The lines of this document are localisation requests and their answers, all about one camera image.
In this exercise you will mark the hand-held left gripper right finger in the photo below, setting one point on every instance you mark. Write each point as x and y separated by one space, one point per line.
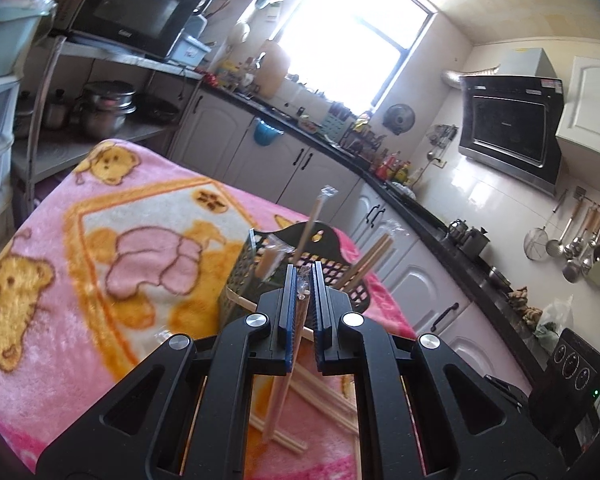
320 332

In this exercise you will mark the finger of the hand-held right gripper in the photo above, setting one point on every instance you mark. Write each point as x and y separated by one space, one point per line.
507 391

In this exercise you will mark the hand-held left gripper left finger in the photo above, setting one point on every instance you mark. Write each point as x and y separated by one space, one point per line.
291 330

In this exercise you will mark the group of chopsticks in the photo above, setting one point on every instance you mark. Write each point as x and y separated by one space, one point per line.
325 400

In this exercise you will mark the chopstick pair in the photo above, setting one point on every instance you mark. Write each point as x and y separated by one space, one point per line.
372 256
281 400
270 262
311 225

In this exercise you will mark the grey plastic utensil basket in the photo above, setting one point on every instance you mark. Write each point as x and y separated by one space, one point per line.
242 270

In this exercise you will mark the row of hanging kitchen utensils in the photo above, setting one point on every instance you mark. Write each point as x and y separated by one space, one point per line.
597 270

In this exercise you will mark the small hanging utensils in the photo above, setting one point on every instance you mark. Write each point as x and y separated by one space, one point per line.
442 135

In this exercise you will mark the clear plastic bag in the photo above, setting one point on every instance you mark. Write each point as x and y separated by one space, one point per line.
555 320

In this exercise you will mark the ginger root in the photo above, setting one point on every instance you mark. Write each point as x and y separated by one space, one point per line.
522 300

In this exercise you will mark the steel bowl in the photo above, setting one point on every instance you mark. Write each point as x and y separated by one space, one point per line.
500 277

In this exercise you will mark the white base cabinets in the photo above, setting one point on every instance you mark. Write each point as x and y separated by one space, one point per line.
420 270

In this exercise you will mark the dark kitchen countertop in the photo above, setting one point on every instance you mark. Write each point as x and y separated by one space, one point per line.
460 270

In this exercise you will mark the small metal kettle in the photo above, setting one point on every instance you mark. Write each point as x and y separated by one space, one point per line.
457 231

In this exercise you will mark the row of condiment bottles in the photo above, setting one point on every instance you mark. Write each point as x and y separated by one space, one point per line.
395 166

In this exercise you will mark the blue hanging bin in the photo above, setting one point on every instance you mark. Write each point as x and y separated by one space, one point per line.
267 132

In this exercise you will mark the patterned bowl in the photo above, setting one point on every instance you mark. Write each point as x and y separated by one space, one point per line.
308 123

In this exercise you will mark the light blue knife block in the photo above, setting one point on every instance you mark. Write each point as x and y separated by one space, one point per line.
336 121

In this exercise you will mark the pink printed blanket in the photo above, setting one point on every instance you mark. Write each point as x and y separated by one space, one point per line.
55 310

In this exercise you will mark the metal kitchen rack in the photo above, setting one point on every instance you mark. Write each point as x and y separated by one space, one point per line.
130 135

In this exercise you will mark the black wok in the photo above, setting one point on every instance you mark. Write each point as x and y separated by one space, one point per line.
156 109

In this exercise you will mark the beige cutting board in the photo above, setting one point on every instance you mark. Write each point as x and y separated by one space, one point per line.
272 67

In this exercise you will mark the black range hood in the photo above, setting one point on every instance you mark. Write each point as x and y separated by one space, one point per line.
505 125

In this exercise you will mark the white upper cabinet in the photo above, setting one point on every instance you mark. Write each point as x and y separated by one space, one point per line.
590 105

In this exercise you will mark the large steel pot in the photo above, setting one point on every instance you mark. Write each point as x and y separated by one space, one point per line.
105 110

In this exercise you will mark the blue plastic box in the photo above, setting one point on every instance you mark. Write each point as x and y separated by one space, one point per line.
192 49

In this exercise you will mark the white hanging lid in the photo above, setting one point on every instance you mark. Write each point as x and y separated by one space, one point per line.
240 32

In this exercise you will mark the kitchen window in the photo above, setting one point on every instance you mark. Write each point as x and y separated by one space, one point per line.
355 20

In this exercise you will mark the small steel pot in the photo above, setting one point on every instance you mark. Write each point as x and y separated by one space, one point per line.
56 112

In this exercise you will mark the black microwave oven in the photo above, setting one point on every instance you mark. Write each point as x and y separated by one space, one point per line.
130 10

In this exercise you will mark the light blue drawer unit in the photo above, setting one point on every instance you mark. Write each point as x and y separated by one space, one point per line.
5 60

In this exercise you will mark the round dark wall fan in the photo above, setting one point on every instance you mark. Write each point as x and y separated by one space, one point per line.
399 119

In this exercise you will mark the silver exhaust duct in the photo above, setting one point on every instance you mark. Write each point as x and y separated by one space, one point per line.
462 76

